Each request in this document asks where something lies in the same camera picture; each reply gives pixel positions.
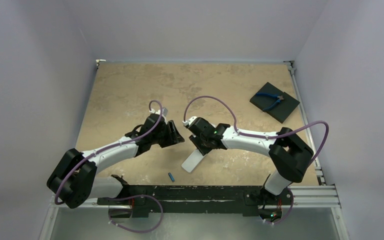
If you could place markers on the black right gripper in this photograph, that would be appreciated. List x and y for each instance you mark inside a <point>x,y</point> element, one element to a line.
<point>198,137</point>

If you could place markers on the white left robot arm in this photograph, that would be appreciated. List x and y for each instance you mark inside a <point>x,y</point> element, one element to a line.
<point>74,180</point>

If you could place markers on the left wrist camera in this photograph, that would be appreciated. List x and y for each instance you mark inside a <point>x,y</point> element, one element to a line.
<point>163,111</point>

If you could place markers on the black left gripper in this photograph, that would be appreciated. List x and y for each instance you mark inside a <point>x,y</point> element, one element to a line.
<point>173,136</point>

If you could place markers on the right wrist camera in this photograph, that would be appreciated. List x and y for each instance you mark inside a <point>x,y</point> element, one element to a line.
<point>188,122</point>

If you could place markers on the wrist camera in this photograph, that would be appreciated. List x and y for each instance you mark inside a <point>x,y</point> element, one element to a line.
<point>163,111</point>
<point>188,122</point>

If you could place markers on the blue AAA battery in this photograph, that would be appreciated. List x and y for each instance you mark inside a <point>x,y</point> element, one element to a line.
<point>171,177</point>

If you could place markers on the white remote control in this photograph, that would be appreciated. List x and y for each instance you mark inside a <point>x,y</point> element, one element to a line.
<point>192,161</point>

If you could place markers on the aluminium frame rail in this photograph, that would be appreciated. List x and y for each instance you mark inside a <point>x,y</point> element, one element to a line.
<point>312,215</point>

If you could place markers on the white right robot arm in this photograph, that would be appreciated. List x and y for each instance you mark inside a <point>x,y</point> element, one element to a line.
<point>290,155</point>

